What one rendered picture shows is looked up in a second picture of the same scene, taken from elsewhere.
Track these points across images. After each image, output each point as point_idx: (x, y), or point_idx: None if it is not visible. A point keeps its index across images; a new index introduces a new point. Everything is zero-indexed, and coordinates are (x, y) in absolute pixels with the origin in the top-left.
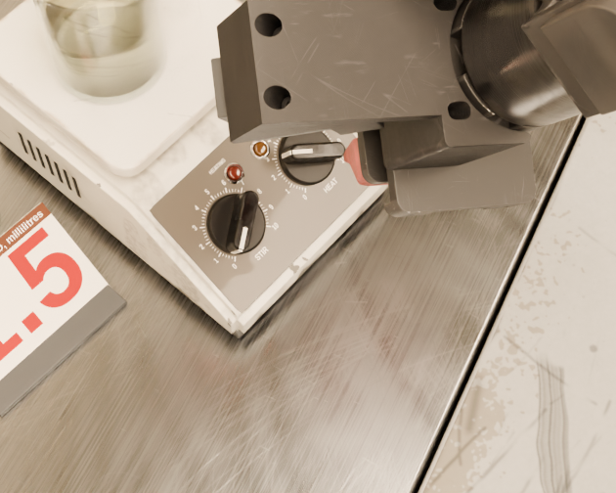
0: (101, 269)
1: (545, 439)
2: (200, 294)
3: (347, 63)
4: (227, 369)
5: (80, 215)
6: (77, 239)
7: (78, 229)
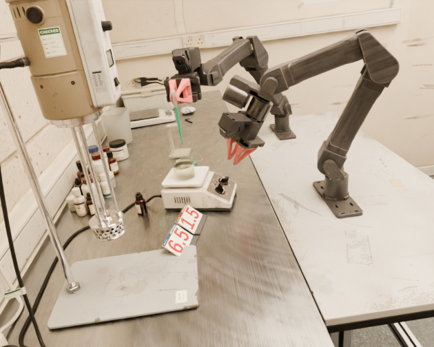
0: None
1: (287, 199)
2: (221, 202)
3: (238, 117)
4: (231, 214)
5: None
6: None
7: None
